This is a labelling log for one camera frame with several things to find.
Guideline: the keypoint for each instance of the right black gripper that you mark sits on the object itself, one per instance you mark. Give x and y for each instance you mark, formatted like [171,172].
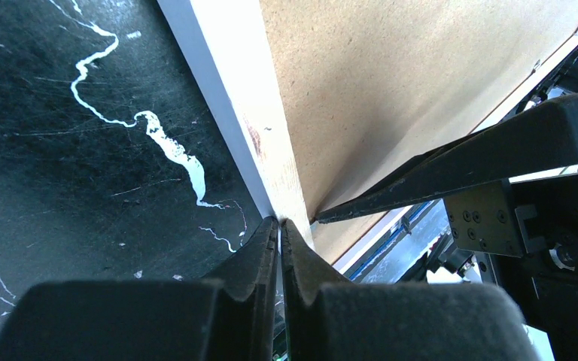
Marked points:
[522,236]

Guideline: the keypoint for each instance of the picture frame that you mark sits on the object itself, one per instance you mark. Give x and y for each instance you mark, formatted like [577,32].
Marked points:
[226,46]

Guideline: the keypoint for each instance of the brown backing board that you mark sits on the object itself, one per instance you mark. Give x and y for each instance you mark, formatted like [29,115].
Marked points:
[367,85]

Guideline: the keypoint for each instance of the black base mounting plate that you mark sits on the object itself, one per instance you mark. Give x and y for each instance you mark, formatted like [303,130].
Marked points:
[395,244]

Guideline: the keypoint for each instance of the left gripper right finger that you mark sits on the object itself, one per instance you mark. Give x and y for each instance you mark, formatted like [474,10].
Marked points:
[331,318]

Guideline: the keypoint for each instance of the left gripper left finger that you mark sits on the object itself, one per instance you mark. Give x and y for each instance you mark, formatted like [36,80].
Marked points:
[226,315]

